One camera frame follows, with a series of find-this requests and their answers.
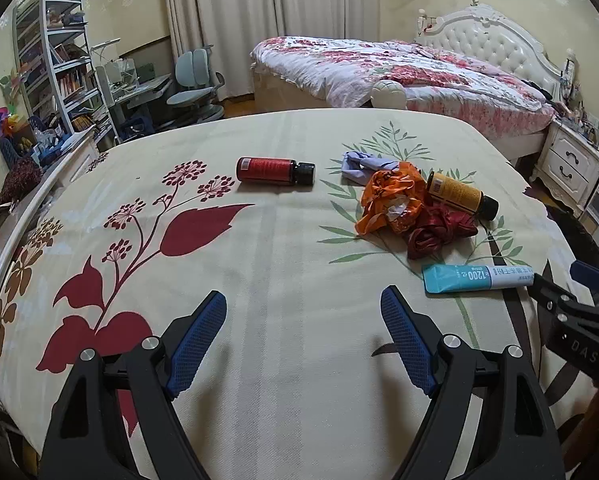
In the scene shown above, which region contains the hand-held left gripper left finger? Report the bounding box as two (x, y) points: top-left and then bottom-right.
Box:
(39, 290), (228, 480)

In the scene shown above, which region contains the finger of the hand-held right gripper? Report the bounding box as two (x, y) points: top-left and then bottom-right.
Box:
(529, 271), (599, 326)
(569, 260), (599, 307)

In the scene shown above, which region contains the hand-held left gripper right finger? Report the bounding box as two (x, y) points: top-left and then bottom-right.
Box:
(380, 285), (565, 480)

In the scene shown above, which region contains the black-lined waste bin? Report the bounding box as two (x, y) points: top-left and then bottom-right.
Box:
(539, 204), (599, 273)

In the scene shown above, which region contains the teal white tube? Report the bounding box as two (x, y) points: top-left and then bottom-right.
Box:
(422, 262), (536, 295)

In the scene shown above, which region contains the dark red plastic bag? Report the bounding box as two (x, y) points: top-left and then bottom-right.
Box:
(407, 204), (480, 262)

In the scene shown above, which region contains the yellow bottle with black cap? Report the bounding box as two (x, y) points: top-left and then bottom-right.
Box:
(426, 171), (500, 220)

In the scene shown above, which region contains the orange plastic bag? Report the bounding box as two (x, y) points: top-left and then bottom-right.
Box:
(355, 161), (427, 237)

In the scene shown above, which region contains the lilac plastic bag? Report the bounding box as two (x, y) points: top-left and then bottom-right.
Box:
(340, 150), (403, 187)

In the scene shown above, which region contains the red bottle with black cap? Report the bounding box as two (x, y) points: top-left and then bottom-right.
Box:
(236, 156), (316, 187)

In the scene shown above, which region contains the leaf printed cream tablecloth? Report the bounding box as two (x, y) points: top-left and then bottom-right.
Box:
(0, 109), (599, 480)

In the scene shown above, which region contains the white carved nightstand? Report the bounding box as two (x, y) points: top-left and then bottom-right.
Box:
(529, 119), (599, 218)

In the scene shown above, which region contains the pile of toiletries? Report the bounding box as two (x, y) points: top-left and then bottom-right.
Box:
(559, 60), (599, 153)

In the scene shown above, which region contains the blue plastic crate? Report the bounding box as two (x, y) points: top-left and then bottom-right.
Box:
(122, 115), (152, 139)

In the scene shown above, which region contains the dark red patterned cloth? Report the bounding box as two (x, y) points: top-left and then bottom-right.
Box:
(0, 155), (45, 211)

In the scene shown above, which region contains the white bed with tufted headboard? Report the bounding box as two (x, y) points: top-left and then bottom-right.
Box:
(249, 4), (565, 156)

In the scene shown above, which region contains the grey study desk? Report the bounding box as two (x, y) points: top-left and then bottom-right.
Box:
(96, 57), (175, 136)

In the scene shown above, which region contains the blue toy basket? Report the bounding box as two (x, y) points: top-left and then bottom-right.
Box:
(0, 115), (64, 171)

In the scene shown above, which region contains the pale blue desk chair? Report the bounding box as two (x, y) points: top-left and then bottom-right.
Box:
(166, 47), (227, 121)

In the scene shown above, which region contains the pink floral quilt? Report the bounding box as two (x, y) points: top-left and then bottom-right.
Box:
(250, 36), (555, 128)

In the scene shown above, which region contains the colourful pinwheel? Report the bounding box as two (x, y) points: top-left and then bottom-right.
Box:
(0, 104), (24, 142)

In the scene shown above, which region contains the white desk lamp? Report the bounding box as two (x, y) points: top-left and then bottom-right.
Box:
(92, 37), (123, 61)

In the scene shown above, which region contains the white bookshelf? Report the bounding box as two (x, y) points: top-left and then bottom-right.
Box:
(12, 0), (120, 143)

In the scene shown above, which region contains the beige striped curtain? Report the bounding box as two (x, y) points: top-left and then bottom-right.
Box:
(162, 0), (276, 103)
(273, 0), (381, 46)

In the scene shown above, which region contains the white curved furniture rail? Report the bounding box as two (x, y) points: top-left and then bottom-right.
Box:
(0, 125), (101, 316)

